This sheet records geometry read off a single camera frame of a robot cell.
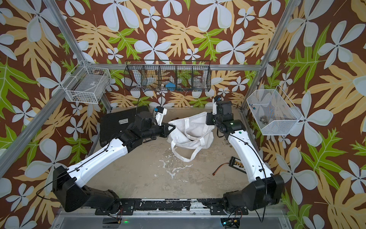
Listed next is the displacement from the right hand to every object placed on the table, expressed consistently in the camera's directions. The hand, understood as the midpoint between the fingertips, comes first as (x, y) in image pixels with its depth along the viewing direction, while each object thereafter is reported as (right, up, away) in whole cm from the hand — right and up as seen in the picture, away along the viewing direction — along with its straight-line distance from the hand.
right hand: (209, 114), depth 80 cm
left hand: (-19, -6, -7) cm, 21 cm away
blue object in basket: (-23, +19, +15) cm, 34 cm away
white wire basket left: (-73, +18, +5) cm, 76 cm away
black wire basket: (-27, +28, +17) cm, 42 cm away
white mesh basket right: (+38, +1, +2) cm, 38 cm away
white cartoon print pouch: (-9, -12, +12) cm, 19 cm away
